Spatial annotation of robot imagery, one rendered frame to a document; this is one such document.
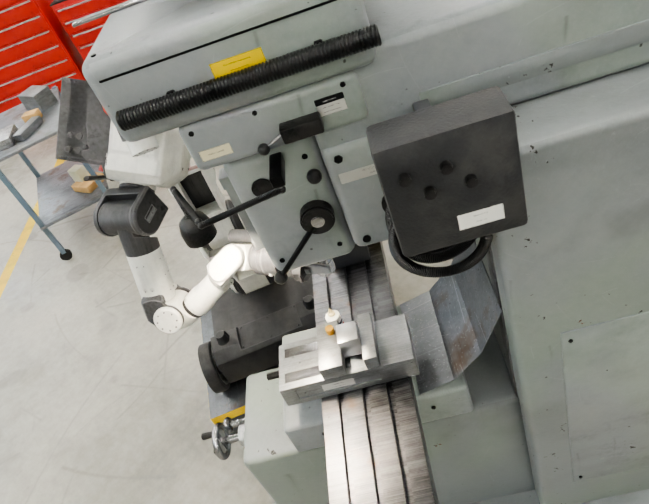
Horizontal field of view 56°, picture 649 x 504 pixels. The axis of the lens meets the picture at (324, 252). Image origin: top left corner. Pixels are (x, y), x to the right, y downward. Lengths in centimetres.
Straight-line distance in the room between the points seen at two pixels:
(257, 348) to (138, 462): 100
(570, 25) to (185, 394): 248
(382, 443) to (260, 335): 94
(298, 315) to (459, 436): 79
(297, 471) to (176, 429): 123
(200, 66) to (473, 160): 46
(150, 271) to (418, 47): 90
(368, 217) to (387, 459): 56
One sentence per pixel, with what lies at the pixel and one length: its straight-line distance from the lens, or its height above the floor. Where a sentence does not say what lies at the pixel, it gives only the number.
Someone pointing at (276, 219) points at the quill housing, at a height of 147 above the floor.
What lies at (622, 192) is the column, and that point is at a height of 140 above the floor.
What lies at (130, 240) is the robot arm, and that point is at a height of 138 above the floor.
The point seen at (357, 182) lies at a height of 151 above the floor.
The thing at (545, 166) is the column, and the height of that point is 151.
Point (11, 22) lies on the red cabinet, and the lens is 647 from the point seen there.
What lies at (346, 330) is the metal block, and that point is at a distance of 152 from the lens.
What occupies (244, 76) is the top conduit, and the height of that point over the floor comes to 180.
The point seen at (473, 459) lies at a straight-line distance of 195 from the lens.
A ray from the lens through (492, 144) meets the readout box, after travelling 88.
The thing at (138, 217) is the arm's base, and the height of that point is 143.
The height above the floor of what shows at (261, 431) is 73.
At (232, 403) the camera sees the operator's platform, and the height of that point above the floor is 40.
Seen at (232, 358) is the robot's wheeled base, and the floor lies 58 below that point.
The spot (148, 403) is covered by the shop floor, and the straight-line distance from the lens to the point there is 321.
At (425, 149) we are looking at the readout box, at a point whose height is 171.
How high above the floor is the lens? 219
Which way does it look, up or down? 40 degrees down
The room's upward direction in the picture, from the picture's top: 23 degrees counter-clockwise
